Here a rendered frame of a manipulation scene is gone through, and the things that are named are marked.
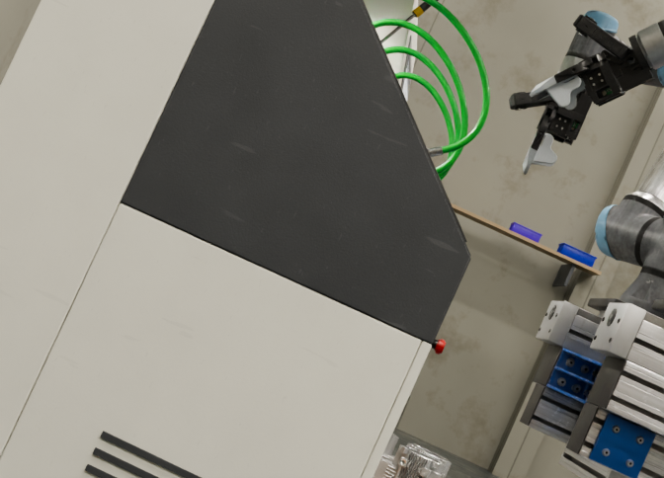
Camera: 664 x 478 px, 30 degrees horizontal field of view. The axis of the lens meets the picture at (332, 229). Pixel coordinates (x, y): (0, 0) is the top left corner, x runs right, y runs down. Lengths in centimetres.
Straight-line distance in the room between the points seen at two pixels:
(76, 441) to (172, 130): 55
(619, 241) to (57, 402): 130
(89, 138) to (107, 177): 7
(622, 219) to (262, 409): 107
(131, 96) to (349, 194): 41
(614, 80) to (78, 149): 95
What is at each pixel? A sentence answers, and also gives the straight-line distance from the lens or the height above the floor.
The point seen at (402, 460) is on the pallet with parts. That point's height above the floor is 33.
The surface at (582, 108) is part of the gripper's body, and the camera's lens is 259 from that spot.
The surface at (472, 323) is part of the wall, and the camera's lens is 1205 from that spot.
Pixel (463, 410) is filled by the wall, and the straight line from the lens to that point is 1209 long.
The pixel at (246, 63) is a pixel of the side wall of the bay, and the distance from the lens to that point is 214.
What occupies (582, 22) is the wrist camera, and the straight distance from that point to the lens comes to 231.
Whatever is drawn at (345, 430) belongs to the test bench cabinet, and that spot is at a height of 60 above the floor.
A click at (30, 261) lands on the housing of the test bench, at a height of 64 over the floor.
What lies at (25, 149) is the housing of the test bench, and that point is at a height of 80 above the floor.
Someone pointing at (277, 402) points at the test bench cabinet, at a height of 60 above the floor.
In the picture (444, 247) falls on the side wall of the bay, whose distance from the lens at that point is 207.
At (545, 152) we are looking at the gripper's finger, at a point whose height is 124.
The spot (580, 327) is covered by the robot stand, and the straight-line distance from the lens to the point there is 264.
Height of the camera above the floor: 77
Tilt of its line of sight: 3 degrees up
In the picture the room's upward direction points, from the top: 25 degrees clockwise
